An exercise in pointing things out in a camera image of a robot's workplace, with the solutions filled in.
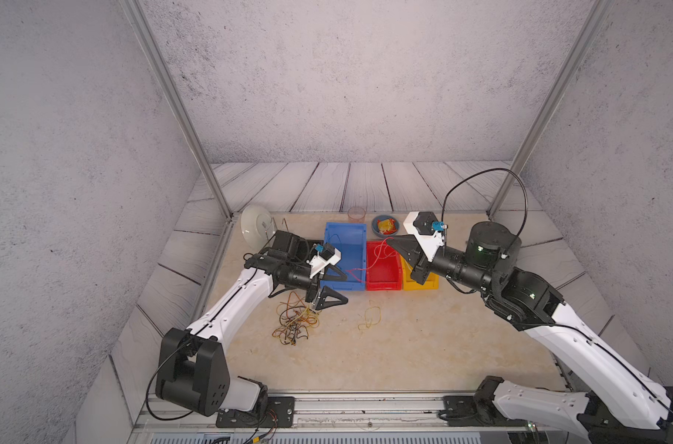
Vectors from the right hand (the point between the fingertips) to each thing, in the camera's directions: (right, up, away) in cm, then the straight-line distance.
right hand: (392, 239), depth 56 cm
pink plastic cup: (-5, +9, +59) cm, 60 cm away
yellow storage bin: (+12, -16, +37) cm, 42 cm away
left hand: (-9, -13, +16) cm, 23 cm away
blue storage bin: (-7, -1, +54) cm, 54 cm away
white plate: (-40, +4, +41) cm, 57 cm away
